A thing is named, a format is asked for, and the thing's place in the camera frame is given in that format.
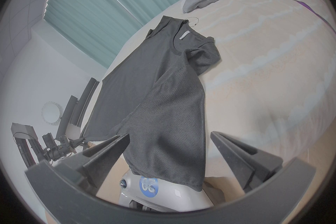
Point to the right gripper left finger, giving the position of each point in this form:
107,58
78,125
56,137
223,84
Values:
105,165

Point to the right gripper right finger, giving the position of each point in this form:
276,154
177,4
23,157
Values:
236,165

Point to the black T-shirt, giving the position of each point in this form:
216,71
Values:
157,112

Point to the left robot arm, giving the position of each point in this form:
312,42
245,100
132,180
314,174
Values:
48,144

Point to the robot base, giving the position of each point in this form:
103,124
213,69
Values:
168,199

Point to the bed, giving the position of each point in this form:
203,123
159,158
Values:
262,73

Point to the round white framed mirror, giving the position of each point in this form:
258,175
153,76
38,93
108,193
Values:
51,112

